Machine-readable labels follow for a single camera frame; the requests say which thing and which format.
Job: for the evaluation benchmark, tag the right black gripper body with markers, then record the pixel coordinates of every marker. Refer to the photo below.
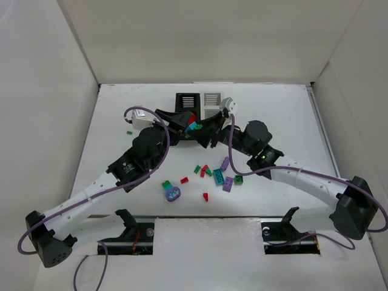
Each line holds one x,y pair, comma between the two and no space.
218,130

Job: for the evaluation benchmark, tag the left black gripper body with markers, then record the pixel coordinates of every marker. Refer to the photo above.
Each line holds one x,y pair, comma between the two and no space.
171,125

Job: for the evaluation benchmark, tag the green lego brick stack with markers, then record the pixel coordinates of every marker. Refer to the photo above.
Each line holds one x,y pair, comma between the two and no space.
187,135

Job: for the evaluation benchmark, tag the red lego piece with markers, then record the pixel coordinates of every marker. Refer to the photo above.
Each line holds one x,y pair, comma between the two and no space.
192,118

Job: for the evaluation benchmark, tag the purple flower lego piece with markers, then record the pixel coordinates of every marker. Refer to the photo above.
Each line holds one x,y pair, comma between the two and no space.
173,194

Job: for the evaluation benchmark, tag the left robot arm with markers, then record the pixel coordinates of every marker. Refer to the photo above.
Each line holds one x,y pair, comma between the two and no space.
56,233

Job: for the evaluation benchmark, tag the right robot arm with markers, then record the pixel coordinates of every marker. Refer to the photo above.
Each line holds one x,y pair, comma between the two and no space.
349,206

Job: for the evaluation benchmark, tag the black slotted container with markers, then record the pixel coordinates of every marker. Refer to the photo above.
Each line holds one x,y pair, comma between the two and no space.
188,102

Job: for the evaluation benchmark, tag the white slotted container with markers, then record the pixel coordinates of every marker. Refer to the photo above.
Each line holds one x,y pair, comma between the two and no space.
210,103

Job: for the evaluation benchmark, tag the purple lego rounded upper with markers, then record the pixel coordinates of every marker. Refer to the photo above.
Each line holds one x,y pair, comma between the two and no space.
225,164

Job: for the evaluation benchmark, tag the green lego small centre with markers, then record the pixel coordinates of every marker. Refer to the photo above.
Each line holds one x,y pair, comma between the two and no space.
197,169

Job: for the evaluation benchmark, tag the red lego centre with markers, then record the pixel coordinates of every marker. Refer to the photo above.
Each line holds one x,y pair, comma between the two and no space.
204,171

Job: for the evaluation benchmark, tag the teal lego plate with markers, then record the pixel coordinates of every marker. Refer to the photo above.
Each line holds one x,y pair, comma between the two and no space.
218,176

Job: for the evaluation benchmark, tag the red lego brick left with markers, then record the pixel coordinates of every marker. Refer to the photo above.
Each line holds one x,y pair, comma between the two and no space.
184,180

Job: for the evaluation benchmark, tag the purple lego brick lower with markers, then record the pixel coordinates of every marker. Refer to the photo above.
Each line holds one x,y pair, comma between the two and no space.
228,184

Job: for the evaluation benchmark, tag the green lego square brick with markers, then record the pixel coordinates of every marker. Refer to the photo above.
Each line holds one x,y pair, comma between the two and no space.
238,180

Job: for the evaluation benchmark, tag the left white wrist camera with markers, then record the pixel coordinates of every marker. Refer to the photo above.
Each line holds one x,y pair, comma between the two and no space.
138,119

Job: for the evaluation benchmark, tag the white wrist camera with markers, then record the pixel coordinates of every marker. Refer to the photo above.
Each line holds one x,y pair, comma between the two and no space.
138,119
228,105

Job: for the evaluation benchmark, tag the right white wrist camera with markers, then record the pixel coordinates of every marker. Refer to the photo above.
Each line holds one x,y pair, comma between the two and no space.
228,105

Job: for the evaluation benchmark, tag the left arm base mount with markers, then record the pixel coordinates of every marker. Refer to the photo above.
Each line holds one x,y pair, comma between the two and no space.
135,240

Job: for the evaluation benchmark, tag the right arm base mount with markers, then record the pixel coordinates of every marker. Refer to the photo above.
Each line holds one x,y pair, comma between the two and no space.
279,238

